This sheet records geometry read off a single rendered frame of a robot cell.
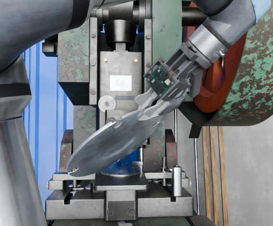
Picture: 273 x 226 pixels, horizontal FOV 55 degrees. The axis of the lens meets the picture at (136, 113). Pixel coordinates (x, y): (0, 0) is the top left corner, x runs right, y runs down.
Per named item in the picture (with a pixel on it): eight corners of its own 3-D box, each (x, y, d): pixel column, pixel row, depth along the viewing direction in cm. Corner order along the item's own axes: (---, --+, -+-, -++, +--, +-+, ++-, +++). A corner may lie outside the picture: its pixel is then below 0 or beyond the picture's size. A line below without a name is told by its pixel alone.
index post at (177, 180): (182, 196, 81) (182, 165, 82) (173, 196, 81) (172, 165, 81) (180, 193, 84) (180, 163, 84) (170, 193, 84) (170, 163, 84)
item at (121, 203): (150, 238, 64) (150, 183, 65) (92, 240, 63) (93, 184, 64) (140, 205, 89) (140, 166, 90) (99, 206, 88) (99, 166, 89)
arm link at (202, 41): (209, 30, 58) (234, 54, 55) (193, 45, 60) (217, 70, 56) (196, 19, 52) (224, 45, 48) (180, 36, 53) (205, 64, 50)
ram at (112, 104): (144, 136, 82) (144, 43, 83) (96, 136, 81) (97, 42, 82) (139, 134, 99) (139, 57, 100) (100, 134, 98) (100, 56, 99)
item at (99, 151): (153, 141, 88) (151, 139, 89) (169, 93, 63) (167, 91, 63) (75, 187, 79) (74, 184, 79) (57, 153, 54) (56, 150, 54)
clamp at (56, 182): (95, 189, 90) (95, 158, 91) (46, 189, 89) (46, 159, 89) (96, 184, 96) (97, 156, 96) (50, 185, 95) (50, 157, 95)
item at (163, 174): (191, 187, 93) (191, 158, 93) (144, 188, 91) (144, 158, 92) (187, 183, 99) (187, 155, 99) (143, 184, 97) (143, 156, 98)
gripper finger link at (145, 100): (120, 107, 62) (145, 80, 58) (134, 108, 67) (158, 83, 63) (126, 117, 61) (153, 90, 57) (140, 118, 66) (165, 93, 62)
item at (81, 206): (194, 216, 80) (194, 197, 81) (44, 220, 77) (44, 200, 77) (173, 190, 110) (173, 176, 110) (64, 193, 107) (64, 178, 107)
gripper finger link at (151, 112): (127, 119, 61) (153, 90, 57) (141, 119, 65) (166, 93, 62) (134, 129, 59) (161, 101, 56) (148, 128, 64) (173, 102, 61)
